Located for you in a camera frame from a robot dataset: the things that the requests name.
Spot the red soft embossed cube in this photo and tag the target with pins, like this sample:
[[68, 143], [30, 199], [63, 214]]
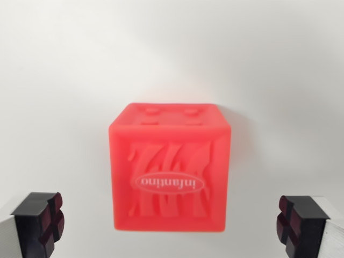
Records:
[[172, 166]]

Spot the gripper right finger with black rubber pad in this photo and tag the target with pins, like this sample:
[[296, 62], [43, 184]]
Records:
[[309, 228]]

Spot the gripper left finger with black rubber pad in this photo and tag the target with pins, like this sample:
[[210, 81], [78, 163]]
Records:
[[29, 228]]

